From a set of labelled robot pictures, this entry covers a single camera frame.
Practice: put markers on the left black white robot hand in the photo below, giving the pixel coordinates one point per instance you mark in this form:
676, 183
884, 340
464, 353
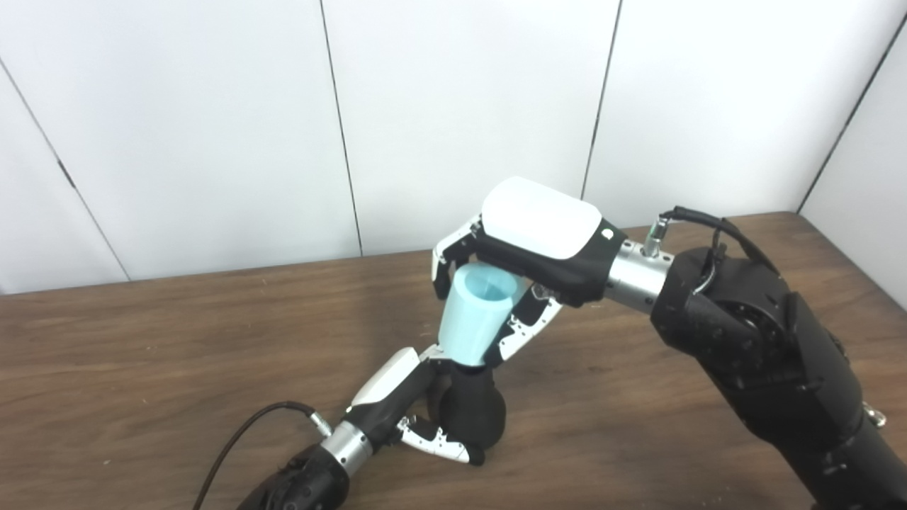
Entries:
390, 389

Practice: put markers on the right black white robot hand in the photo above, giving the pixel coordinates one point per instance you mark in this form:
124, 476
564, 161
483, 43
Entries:
545, 234

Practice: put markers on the black flared nozzle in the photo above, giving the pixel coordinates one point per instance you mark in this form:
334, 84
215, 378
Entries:
475, 414

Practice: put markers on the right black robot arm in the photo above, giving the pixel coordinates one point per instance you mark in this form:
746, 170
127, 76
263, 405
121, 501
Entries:
765, 354

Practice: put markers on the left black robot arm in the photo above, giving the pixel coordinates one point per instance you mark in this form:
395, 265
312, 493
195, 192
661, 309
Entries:
305, 482

